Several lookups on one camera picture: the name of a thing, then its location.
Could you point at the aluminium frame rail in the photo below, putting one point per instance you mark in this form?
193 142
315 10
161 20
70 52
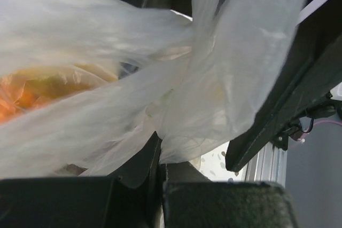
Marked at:
268 165

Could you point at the clear printed plastic bag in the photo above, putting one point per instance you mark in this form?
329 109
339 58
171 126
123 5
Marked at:
197 83

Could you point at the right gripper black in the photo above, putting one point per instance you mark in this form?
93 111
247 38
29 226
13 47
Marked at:
312 69

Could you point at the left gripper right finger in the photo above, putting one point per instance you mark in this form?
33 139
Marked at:
189 199

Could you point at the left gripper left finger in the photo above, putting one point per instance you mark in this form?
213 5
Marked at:
128 197

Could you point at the orange fake pineapple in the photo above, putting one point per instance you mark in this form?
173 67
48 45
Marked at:
36 87

